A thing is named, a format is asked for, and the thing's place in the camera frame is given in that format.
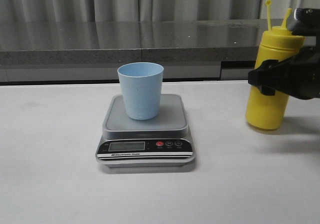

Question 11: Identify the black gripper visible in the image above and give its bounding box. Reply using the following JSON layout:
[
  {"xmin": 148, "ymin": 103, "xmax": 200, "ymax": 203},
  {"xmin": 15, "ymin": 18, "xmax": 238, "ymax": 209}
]
[{"xmin": 248, "ymin": 8, "xmax": 320, "ymax": 100}]

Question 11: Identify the yellow squeeze bottle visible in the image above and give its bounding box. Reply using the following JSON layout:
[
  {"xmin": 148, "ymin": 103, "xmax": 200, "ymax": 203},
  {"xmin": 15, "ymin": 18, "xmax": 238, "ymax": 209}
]
[{"xmin": 245, "ymin": 0, "xmax": 305, "ymax": 130}]

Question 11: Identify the light blue plastic cup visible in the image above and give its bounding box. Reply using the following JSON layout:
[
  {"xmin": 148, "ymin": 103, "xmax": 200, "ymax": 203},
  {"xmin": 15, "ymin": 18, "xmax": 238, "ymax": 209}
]
[{"xmin": 117, "ymin": 62, "xmax": 164, "ymax": 120}]

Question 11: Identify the silver digital kitchen scale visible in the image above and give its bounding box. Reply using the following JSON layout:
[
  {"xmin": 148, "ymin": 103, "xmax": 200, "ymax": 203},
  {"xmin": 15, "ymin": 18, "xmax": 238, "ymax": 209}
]
[{"xmin": 95, "ymin": 94, "xmax": 196, "ymax": 168}]

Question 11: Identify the grey stone counter ledge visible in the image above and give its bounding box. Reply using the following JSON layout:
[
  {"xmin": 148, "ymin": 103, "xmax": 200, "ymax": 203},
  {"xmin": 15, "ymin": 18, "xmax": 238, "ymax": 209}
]
[{"xmin": 0, "ymin": 19, "xmax": 267, "ymax": 85}]

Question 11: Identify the grey curtain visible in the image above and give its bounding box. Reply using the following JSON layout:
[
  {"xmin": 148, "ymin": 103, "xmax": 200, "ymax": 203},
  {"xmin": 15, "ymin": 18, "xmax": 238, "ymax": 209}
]
[{"xmin": 0, "ymin": 0, "xmax": 262, "ymax": 23}]

